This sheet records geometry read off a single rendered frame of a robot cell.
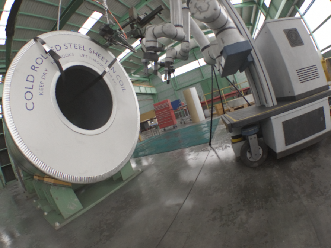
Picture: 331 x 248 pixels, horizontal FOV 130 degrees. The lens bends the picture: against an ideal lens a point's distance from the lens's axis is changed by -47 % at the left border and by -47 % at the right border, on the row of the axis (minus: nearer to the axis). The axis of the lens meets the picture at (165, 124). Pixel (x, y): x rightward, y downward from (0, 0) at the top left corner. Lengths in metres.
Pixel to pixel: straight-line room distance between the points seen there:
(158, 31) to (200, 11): 0.32
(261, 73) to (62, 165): 1.29
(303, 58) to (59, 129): 1.52
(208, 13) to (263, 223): 0.89
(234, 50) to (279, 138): 0.53
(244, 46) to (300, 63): 0.40
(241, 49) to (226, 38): 0.10
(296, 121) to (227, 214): 0.59
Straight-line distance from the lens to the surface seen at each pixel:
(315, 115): 0.98
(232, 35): 0.88
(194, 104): 5.48
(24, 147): 0.84
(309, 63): 1.10
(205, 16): 0.77
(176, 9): 1.14
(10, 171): 7.21
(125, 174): 1.42
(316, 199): 0.67
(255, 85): 1.26
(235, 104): 5.51
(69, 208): 1.12
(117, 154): 1.12
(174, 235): 0.63
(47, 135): 0.88
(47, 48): 1.07
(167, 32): 0.94
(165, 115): 5.96
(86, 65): 1.21
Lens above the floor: 0.44
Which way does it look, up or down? 1 degrees down
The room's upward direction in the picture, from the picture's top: 18 degrees counter-clockwise
